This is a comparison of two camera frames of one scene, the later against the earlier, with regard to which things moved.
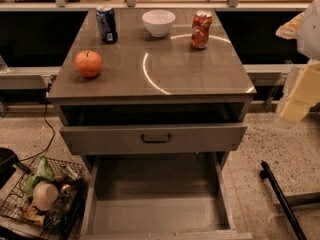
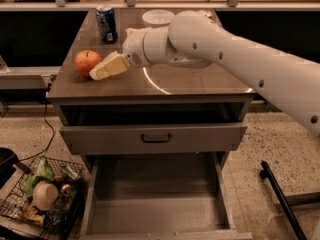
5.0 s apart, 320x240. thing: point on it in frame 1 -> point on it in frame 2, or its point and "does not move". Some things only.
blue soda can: x=107 y=23 does not move
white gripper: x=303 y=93 -> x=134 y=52
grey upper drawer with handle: x=153 y=140 does not move
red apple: x=88 y=63 does not move
